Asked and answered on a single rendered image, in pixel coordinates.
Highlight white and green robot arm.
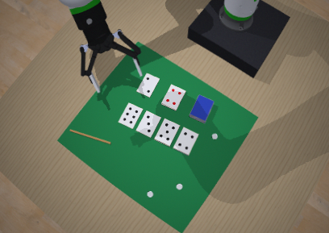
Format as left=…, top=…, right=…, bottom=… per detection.
left=59, top=0, right=259, bottom=31

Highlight green felt mat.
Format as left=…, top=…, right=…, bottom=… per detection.
left=57, top=42, right=258, bottom=233

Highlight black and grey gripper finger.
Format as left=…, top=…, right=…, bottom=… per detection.
left=103, top=29, right=143, bottom=76
left=80, top=44, right=100, bottom=93

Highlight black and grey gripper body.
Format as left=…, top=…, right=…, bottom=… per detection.
left=83, top=20, right=114, bottom=54

